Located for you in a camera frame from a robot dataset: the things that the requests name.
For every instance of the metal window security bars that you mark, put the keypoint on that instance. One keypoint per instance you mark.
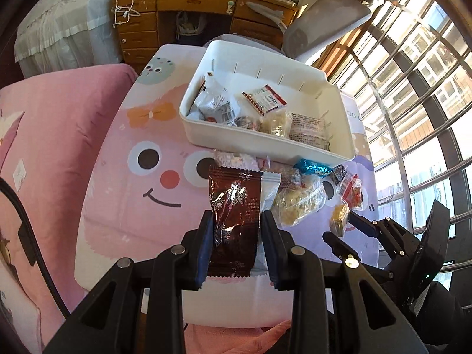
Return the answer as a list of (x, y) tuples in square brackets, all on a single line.
[(409, 71)]

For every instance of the red clear candy packet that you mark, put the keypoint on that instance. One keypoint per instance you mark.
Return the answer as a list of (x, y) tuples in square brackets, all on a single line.
[(248, 123)]

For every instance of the wooden desk with drawers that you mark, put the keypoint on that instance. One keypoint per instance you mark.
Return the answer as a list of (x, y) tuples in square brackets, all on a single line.
[(144, 26)]

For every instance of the small grey snack packet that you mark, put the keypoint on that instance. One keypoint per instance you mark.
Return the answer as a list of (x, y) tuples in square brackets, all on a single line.
[(222, 108)]

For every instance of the cartoon print table cloth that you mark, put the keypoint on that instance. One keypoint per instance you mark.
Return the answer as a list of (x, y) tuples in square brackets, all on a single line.
[(149, 186)]

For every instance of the dark brown foil packet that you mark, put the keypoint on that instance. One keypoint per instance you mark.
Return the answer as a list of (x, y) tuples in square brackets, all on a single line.
[(235, 196)]

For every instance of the red white striped packet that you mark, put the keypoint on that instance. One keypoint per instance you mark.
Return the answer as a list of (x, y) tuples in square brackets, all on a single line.
[(265, 100)]

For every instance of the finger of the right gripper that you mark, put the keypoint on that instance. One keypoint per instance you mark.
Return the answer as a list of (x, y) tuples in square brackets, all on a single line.
[(340, 248), (376, 229)]

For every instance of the grey mesh office chair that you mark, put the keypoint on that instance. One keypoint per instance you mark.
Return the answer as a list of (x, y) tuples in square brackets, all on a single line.
[(321, 24)]

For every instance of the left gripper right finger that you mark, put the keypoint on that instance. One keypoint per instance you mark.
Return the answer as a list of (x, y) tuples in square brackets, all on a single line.
[(277, 245)]

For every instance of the yellow small candy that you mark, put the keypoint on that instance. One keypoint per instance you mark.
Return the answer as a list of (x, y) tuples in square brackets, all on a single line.
[(339, 219)]

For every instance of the white lace curtain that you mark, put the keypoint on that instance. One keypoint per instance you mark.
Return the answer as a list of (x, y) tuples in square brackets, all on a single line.
[(61, 35)]

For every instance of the blue foil snack packet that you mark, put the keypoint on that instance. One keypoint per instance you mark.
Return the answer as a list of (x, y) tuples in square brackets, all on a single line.
[(308, 167)]

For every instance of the white plastic storage bin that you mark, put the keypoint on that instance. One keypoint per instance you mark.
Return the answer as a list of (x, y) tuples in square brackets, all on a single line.
[(306, 91)]

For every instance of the clear nut snack packet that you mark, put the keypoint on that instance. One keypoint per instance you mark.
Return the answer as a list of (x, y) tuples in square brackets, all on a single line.
[(310, 131)]

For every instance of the pink bed blanket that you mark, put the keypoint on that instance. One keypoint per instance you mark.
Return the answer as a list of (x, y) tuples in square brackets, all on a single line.
[(52, 128)]

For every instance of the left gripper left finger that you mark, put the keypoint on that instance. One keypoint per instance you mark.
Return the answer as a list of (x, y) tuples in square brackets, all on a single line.
[(199, 245)]

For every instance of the clear pastry snack bag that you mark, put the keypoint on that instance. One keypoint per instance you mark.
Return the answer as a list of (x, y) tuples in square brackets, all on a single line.
[(294, 203)]

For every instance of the orange grey snack packet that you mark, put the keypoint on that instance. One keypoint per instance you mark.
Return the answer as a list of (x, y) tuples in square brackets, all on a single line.
[(206, 87)]

